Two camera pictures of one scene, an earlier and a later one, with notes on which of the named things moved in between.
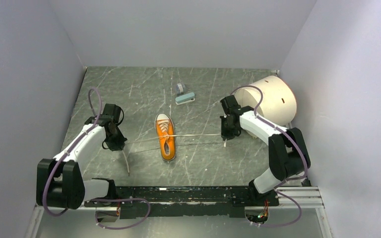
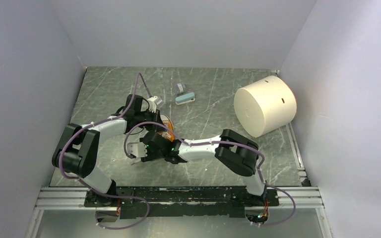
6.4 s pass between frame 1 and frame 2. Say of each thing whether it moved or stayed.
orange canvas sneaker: stayed
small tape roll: stayed
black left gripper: moved
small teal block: stayed
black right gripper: moved
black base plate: stayed
